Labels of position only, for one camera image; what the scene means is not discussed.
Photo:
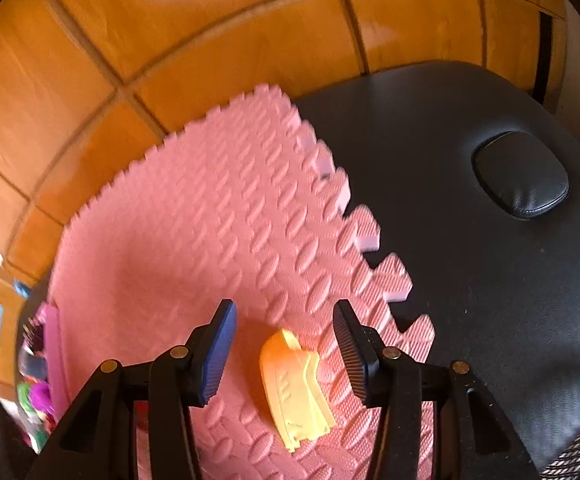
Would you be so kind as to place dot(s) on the wooden wardrobe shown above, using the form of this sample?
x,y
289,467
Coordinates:
x,y
170,35

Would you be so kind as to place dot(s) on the purple plastic cup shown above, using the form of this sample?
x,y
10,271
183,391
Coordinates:
x,y
41,395

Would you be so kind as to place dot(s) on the black leather cushion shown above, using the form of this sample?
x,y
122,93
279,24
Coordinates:
x,y
519,175

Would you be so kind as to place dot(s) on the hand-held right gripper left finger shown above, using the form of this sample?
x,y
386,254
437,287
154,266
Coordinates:
x,y
217,355

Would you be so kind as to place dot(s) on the pink foam puzzle mat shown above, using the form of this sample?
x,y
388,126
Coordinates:
x,y
195,210

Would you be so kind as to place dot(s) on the brown perforated disc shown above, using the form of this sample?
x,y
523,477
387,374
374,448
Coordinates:
x,y
34,340

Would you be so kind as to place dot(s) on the yellow orange toy piece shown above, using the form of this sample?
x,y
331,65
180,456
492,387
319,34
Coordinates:
x,y
295,390

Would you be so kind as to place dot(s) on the pink cardboard box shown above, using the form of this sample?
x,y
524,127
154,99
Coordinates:
x,y
55,350

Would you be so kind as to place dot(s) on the black mesh chair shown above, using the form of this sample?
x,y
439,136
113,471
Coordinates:
x,y
579,455

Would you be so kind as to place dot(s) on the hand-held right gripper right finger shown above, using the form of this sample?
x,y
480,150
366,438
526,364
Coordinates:
x,y
354,355

